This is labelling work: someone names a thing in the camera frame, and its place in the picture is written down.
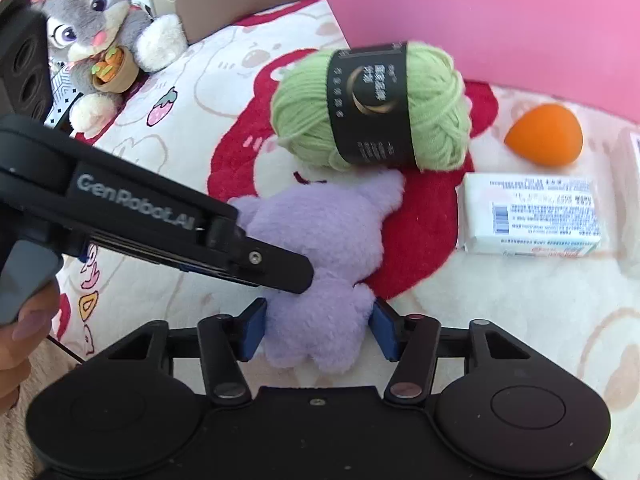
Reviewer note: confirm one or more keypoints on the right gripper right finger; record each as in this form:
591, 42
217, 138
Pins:
411, 342

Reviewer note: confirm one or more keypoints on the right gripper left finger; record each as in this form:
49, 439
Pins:
225, 340

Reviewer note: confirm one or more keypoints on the purple plush toy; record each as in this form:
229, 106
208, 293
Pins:
339, 229

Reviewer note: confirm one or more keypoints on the white wipes pack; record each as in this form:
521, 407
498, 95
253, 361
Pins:
527, 215

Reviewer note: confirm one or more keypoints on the green yarn ball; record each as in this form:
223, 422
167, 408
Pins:
397, 104

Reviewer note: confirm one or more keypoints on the orange white card box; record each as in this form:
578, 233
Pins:
625, 171

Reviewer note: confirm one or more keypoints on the person left hand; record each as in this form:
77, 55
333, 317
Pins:
21, 338

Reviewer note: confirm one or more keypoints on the grey bunny plush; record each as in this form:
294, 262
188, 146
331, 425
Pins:
81, 32

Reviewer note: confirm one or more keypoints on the beige fluffy blanket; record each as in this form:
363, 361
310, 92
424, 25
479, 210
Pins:
18, 460

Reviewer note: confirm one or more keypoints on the orange makeup sponge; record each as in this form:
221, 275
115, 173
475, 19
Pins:
547, 135

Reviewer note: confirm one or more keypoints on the pink cardboard box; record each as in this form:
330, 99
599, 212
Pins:
584, 51

